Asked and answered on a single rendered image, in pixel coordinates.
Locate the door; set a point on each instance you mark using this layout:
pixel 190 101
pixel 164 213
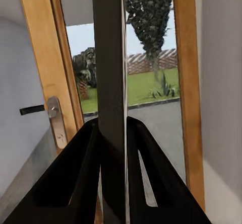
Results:
pixel 48 88

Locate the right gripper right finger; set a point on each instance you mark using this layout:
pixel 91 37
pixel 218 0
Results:
pixel 176 204

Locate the poster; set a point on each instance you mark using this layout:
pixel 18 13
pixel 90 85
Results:
pixel 112 97

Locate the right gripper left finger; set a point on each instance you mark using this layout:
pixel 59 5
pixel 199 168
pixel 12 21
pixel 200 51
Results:
pixel 67 192

